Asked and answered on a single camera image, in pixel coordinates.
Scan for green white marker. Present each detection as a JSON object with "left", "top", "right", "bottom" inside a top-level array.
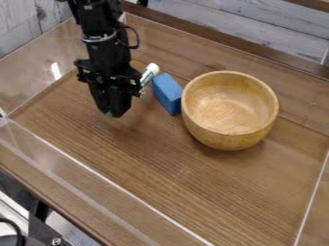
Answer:
[{"left": 104, "top": 62, "right": 160, "bottom": 117}]

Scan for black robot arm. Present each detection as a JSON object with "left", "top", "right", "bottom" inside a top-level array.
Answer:
[{"left": 59, "top": 0, "right": 143, "bottom": 117}]

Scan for brown wooden bowl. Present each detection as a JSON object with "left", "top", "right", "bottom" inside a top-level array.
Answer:
[{"left": 180, "top": 70, "right": 279, "bottom": 151}]

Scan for blue foam block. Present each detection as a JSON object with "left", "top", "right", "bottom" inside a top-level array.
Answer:
[{"left": 152, "top": 73, "right": 182, "bottom": 115}]

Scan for black table leg bracket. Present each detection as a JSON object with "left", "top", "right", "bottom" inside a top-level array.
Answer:
[{"left": 28, "top": 201, "right": 73, "bottom": 246}]

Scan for black cable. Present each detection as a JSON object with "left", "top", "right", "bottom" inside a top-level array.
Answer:
[{"left": 0, "top": 217, "right": 25, "bottom": 246}]

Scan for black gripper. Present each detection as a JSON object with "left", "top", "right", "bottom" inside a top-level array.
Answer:
[{"left": 75, "top": 28, "right": 142, "bottom": 117}]

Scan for clear acrylic tray walls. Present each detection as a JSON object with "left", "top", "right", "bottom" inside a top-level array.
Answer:
[{"left": 0, "top": 8, "right": 329, "bottom": 246}]

